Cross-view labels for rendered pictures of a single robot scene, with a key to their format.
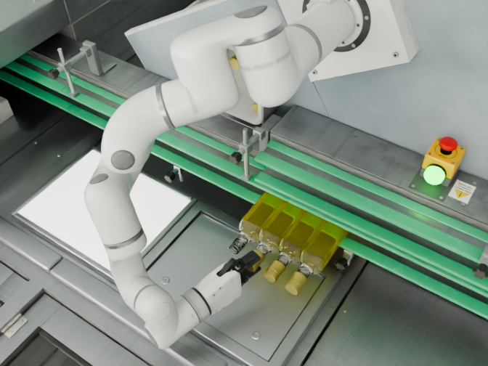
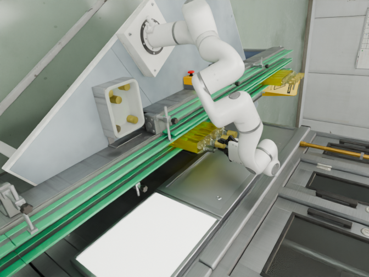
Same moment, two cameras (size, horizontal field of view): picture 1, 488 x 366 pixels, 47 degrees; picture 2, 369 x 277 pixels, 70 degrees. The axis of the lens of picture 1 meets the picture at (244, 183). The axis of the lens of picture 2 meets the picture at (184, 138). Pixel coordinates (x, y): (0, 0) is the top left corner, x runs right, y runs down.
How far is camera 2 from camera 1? 1.47 m
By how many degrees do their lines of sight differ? 68
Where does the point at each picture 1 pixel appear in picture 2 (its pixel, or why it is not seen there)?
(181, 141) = (130, 163)
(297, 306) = not seen: hidden behind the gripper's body
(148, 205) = (155, 212)
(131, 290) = (260, 157)
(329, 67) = (158, 64)
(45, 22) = not seen: outside the picture
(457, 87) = (180, 51)
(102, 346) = (265, 231)
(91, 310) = (242, 237)
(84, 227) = (170, 247)
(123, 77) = (38, 195)
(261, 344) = not seen: hidden behind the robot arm
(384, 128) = (169, 89)
